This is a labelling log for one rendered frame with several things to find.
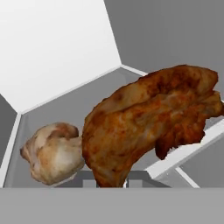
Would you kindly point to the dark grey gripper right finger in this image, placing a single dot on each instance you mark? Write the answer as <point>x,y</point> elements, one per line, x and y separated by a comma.
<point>138,178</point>

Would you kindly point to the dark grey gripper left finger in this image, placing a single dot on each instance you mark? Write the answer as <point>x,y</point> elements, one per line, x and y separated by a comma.
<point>87,178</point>

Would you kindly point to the brown roasted chicken drumstick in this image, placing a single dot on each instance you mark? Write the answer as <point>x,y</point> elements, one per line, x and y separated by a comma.
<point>137,122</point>

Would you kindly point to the white-rimmed grey fridge shelf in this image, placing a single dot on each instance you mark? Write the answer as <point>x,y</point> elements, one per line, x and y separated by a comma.
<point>73,102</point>

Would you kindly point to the white and grey fridge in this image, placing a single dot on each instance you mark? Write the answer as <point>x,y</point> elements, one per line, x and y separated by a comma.
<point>55,46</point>

